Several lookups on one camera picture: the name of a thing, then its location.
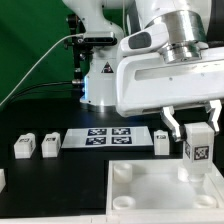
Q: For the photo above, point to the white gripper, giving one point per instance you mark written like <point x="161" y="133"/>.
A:
<point x="146" y="84"/>

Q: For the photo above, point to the white square table top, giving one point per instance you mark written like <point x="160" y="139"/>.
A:
<point x="148" y="185"/>

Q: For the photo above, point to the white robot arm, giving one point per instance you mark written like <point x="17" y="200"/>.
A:
<point x="193" y="26"/>

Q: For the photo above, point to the white board with tags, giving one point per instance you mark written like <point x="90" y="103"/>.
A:
<point x="107" y="137"/>

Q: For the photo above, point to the white block left edge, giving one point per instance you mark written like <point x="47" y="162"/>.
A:
<point x="2" y="180"/>

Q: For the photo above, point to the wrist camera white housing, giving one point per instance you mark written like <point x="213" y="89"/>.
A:
<point x="145" y="41"/>

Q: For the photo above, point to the grey camera on base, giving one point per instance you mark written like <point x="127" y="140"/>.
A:
<point x="100" y="38"/>

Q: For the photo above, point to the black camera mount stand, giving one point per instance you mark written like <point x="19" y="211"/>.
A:
<point x="81" y="55"/>

